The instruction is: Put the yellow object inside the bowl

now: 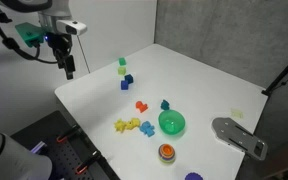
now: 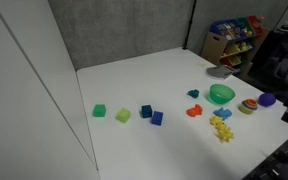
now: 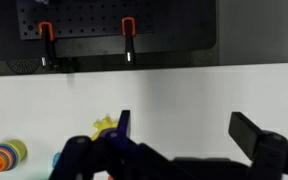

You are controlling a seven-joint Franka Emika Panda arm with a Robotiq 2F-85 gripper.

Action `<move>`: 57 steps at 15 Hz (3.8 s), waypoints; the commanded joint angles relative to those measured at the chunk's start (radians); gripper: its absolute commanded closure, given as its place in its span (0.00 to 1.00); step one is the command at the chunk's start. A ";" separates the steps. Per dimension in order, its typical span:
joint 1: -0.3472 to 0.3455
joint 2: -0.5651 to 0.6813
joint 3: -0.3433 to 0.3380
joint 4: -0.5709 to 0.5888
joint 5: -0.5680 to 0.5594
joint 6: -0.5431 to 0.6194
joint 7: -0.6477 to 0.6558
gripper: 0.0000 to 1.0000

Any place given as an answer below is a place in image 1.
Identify lime green cube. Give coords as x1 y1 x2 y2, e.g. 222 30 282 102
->
118 66 126 75

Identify rainbow stacking cups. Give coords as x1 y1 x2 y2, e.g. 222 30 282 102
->
158 144 176 163

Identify teal toy figure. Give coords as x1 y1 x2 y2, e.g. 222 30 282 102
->
160 100 170 110

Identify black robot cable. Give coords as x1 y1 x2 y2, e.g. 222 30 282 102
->
0 3 59 65

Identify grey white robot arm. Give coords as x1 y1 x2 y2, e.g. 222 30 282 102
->
0 0 87 80

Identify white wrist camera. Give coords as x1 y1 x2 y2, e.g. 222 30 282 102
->
56 20 87 35

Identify green translucent bowl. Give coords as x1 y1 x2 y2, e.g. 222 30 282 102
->
158 110 186 135

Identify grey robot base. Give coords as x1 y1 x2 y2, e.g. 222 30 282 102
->
0 133 52 180

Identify grey metal mounting plate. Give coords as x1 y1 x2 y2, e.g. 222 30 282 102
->
211 117 268 161

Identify purple scalloped lid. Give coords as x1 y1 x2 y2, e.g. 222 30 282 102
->
184 172 203 180

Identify yellow toy star figure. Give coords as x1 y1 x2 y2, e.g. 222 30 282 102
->
114 119 126 133

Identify orange toy figure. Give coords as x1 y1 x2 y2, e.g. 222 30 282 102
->
135 101 148 112

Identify black tripod leg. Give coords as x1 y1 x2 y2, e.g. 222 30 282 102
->
262 65 288 97

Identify green camera mount bracket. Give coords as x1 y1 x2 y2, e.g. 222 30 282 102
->
15 22 45 47

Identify pale yellow small block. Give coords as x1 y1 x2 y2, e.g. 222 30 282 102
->
231 109 243 118

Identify black orange clamp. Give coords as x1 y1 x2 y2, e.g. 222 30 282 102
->
75 151 101 175
56 125 80 143

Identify dark blue cube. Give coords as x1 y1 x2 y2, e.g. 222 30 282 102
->
124 74 134 84

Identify black perforated breadboard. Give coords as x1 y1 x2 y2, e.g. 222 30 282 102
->
12 111 120 180

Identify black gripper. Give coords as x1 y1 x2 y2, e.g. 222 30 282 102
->
46 32 75 80

